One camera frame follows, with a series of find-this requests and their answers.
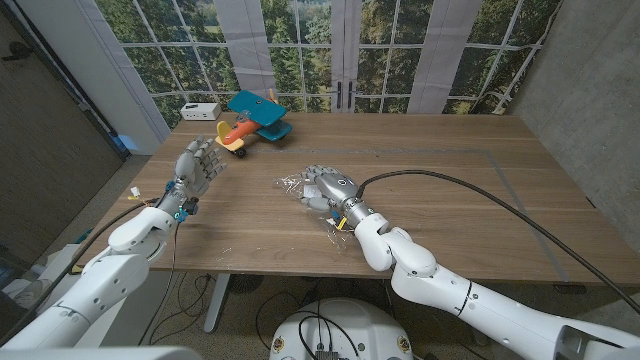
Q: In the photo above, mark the teal orange toy plane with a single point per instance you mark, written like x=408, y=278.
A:
x=257, y=107

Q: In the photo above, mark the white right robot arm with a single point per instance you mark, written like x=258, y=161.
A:
x=450, y=295

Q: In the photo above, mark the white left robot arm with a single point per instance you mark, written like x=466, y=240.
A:
x=100, y=285

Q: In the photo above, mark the black round floor object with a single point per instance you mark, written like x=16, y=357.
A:
x=245, y=284

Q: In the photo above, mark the white sneaker shoe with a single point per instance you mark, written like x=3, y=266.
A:
x=30, y=295

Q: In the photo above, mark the grey metal table leg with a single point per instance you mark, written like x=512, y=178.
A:
x=479, y=337
x=217, y=305

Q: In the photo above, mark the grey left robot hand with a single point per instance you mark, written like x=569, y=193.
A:
x=192, y=172

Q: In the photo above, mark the white floor sheet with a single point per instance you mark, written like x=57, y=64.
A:
x=55, y=260

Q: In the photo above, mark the printed forest window backdrop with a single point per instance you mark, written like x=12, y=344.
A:
x=300, y=50

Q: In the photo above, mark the white power strip box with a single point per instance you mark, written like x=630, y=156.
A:
x=200, y=111

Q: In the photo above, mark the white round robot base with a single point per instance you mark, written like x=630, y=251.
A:
x=345, y=330

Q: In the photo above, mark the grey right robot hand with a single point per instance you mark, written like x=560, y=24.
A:
x=340, y=192

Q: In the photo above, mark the clear plastic wrap sheet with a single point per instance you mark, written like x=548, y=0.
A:
x=290, y=184

